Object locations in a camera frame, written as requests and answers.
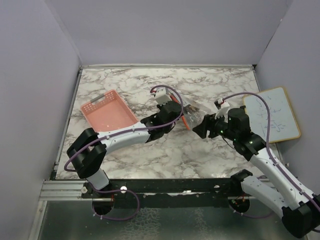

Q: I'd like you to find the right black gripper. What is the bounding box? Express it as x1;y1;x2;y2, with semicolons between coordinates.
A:
193;110;238;141

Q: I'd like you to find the clear orange zip bag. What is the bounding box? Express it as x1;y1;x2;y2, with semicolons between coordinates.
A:
180;94;212;131

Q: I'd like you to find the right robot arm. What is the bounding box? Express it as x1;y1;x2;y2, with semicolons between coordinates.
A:
192;108;320;238

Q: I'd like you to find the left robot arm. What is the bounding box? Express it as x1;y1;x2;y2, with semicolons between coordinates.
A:
64;100;184;198

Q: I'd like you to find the pink plastic basket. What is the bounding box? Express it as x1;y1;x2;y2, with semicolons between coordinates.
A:
80;89;139;132

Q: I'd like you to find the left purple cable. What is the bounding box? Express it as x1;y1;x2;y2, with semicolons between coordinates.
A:
63;85;186;172

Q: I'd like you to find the purple cable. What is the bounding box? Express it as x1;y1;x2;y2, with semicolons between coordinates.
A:
222;92;320;226
63;85;186;172

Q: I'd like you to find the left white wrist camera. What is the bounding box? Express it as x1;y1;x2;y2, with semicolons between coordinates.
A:
150;88;173;106

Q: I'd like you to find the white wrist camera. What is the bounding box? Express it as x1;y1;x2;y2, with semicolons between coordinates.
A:
214;98;230;119
150;88;173;106

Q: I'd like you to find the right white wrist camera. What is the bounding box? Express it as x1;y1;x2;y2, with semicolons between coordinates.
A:
214;98;230;119

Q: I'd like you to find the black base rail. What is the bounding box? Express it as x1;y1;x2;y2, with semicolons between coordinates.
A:
81;178;250;209

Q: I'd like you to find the small whiteboard yellow frame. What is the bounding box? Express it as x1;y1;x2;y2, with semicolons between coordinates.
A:
243;87;301;143

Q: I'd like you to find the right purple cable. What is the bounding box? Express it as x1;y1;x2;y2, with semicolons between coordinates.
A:
222;92;320;226

